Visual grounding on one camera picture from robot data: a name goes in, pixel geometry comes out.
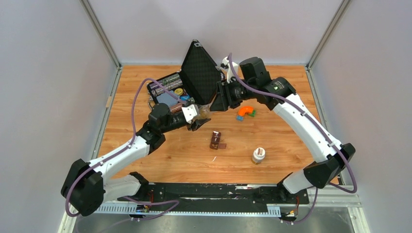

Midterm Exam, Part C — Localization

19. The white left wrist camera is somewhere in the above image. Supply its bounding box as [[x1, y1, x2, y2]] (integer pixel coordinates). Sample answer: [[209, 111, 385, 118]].
[[181, 104, 200, 124]]

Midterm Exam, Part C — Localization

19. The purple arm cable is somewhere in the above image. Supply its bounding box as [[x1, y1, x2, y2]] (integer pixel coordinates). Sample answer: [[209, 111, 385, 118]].
[[65, 78, 189, 222], [227, 52, 358, 225]]

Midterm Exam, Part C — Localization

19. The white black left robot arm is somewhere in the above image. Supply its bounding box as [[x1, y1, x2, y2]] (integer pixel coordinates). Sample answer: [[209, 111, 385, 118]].
[[61, 103, 211, 217]]

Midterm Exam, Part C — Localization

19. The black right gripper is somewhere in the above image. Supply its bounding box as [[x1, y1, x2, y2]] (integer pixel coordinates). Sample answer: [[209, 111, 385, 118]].
[[211, 77, 256, 111]]

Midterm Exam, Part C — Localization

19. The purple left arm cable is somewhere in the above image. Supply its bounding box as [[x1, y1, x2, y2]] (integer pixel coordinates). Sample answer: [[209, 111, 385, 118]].
[[65, 78, 189, 222]]

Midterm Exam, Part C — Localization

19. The green toy block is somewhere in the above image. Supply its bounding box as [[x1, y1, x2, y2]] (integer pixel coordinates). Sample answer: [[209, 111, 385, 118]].
[[248, 110, 256, 117]]

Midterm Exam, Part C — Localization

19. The black poker chip case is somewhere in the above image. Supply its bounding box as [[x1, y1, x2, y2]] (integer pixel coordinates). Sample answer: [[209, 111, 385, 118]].
[[146, 39, 226, 128]]

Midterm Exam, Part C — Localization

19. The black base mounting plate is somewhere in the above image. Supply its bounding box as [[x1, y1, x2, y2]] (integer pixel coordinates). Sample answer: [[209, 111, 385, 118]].
[[132, 183, 309, 213]]

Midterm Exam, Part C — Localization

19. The orange curved toy block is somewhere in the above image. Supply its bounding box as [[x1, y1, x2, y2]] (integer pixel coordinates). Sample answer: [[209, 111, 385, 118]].
[[238, 106, 254, 117]]

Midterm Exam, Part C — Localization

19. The brown pill organizer strip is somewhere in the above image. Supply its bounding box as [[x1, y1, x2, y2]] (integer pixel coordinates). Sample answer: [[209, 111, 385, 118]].
[[209, 131, 227, 150]]

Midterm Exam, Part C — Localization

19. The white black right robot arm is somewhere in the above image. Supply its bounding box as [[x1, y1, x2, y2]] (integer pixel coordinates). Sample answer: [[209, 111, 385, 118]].
[[210, 56, 356, 203]]

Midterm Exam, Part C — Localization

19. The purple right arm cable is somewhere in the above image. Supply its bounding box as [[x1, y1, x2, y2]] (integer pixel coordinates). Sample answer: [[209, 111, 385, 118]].
[[227, 52, 358, 225]]

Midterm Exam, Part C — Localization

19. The amber pill jar white lid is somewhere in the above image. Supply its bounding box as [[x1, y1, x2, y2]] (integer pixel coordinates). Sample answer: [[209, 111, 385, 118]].
[[252, 147, 266, 165]]

